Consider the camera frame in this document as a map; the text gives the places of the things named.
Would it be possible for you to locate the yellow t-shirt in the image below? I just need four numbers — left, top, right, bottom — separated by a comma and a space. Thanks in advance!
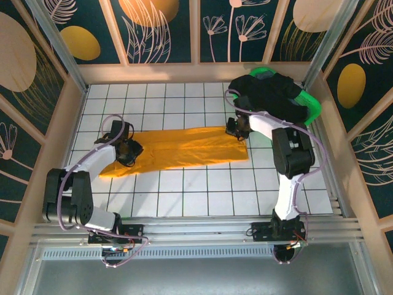
98, 125, 249, 179

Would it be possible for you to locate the black t-shirt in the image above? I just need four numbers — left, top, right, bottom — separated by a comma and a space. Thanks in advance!
229, 73, 309, 124

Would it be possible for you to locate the green plastic basket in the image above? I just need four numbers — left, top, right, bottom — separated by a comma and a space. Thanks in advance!
232, 66, 322, 126

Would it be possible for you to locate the perforated metal strip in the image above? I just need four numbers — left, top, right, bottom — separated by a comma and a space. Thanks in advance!
41, 247, 277, 261

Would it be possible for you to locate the round black base electronics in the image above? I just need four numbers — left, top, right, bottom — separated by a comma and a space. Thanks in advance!
272, 244, 303, 265

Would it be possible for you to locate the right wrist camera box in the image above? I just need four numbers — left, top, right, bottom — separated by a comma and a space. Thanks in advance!
235, 95, 254, 117

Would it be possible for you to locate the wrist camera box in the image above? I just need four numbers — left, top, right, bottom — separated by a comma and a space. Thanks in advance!
235, 95, 254, 117
93, 120, 135, 144

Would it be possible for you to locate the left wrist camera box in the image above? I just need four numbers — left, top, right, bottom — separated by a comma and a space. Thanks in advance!
93, 120, 135, 144

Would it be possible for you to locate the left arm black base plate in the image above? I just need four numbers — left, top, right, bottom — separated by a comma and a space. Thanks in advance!
88, 223, 145, 245

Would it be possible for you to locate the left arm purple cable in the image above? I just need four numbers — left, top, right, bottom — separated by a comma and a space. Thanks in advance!
57, 114, 151, 268

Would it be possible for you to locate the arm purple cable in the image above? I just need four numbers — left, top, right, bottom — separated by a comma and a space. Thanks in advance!
224, 88, 330, 266
57, 114, 151, 268

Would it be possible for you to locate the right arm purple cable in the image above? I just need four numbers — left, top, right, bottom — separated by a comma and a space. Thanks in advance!
224, 88, 330, 266

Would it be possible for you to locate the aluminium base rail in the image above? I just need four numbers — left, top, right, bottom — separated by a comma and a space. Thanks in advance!
29, 214, 366, 246

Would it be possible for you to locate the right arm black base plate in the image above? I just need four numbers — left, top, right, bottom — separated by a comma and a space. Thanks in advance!
247, 221, 308, 244

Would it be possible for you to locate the aluminium corner post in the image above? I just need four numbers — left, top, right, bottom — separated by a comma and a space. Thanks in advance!
24, 0, 89, 93
303, 0, 360, 90

